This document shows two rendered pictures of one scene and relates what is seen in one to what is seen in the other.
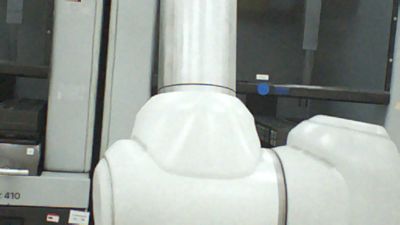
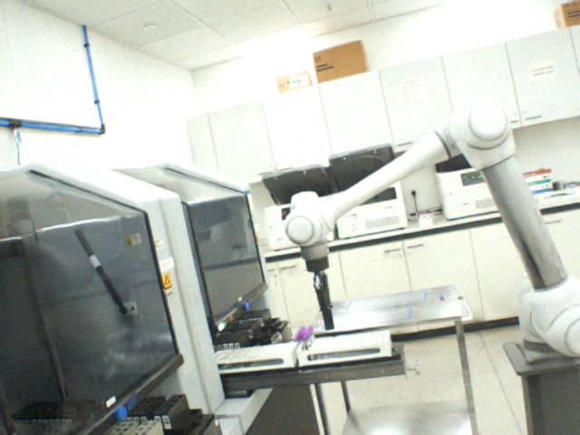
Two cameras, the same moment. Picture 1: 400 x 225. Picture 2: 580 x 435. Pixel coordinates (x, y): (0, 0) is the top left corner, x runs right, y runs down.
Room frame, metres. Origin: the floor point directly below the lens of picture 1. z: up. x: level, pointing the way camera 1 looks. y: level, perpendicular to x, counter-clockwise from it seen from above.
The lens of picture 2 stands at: (1.23, 1.45, 1.38)
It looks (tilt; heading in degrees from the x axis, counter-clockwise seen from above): 3 degrees down; 293
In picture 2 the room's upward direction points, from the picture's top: 12 degrees counter-clockwise
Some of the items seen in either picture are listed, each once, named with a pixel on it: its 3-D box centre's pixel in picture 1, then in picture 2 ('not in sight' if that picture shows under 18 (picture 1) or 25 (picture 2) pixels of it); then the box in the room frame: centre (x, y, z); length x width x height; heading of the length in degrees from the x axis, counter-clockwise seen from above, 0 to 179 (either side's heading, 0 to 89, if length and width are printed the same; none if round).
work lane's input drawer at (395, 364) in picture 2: not in sight; (307, 370); (1.86, 0.02, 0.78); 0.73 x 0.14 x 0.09; 8
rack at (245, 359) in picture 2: not in sight; (254, 360); (2.04, 0.04, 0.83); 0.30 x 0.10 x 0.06; 8
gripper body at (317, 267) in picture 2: not in sight; (319, 272); (1.76, 0.01, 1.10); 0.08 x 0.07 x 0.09; 98
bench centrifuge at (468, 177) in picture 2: not in sight; (470, 169); (1.30, -2.69, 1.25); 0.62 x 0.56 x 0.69; 98
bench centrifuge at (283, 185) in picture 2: not in sight; (302, 205); (2.72, -2.49, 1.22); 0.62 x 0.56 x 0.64; 96
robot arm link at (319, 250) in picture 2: not in sight; (314, 249); (1.76, 0.01, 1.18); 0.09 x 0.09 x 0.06
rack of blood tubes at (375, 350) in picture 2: not in sight; (344, 350); (1.73, 0.00, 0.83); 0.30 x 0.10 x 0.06; 8
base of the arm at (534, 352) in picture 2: not in sight; (546, 340); (1.11, -0.21, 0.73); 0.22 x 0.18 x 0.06; 98
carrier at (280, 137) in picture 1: (296, 141); (254, 330); (2.18, -0.24, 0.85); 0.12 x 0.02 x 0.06; 97
